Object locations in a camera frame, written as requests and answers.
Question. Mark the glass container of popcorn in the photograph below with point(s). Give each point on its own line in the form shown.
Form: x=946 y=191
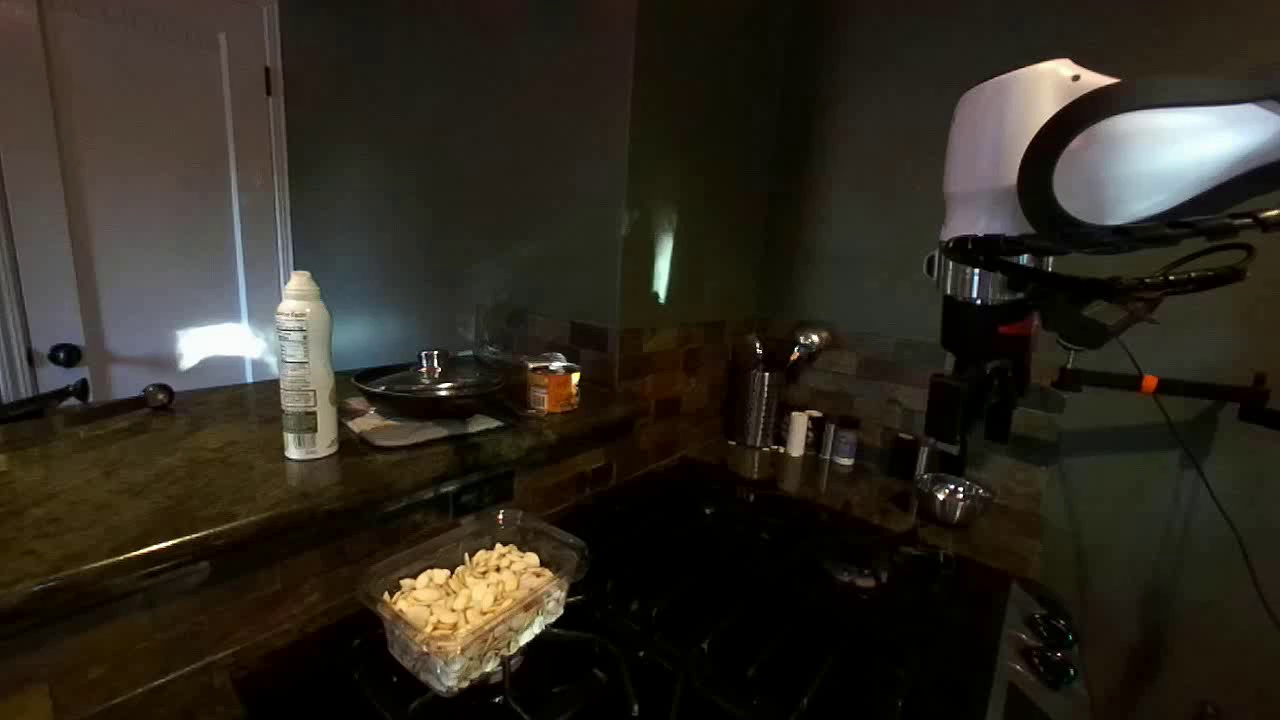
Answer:
x=474 y=609

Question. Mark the black door knob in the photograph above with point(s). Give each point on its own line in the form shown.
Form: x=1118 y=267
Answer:
x=66 y=356

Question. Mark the small shiny metal cup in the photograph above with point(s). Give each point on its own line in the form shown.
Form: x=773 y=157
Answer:
x=952 y=496

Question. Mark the black stove knob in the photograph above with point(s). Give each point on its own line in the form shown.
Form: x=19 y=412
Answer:
x=1055 y=635

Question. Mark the white door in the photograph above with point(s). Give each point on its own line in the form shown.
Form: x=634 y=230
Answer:
x=144 y=187

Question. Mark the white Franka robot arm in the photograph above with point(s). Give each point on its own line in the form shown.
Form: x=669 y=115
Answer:
x=992 y=145

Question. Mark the white plastic squeeze bottle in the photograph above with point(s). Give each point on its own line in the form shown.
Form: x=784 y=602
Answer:
x=306 y=381

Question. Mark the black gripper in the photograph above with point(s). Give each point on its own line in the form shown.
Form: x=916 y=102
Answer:
x=986 y=332

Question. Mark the dark pan with glass lid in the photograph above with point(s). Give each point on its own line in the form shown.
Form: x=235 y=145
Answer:
x=435 y=386

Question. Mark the small white cup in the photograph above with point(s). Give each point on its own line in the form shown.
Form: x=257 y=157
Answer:
x=798 y=434

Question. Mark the black stove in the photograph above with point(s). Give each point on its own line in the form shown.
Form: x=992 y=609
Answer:
x=721 y=602

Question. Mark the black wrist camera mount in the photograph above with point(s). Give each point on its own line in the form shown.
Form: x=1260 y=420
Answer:
x=1134 y=287

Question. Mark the metal utensil holder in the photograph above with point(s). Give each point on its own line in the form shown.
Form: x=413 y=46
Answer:
x=763 y=403

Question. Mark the grey folded towel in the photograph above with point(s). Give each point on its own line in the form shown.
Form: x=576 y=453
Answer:
x=407 y=428

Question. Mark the small dark shaker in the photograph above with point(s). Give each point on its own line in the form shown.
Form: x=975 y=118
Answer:
x=840 y=442

